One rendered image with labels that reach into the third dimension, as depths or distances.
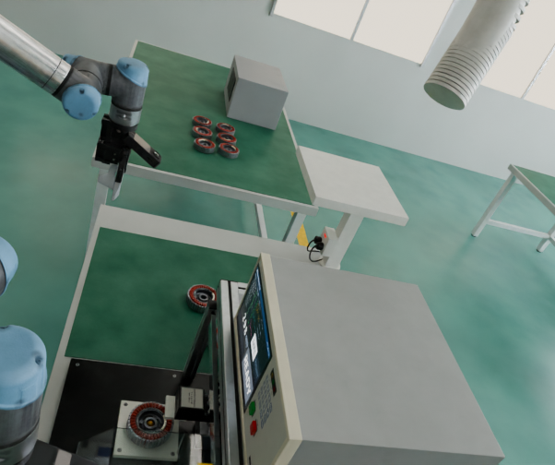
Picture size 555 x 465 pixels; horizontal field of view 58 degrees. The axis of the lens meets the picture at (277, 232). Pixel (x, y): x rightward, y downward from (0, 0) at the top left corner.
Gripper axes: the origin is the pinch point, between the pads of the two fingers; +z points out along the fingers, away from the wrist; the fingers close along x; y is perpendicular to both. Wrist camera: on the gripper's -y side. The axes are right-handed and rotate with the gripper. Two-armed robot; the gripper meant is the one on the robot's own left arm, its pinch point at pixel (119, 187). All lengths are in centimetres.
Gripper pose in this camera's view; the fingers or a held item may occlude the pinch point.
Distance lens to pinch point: 146.7
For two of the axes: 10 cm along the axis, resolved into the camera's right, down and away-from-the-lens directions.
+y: -9.4, -2.1, -2.7
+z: -3.3, 7.8, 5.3
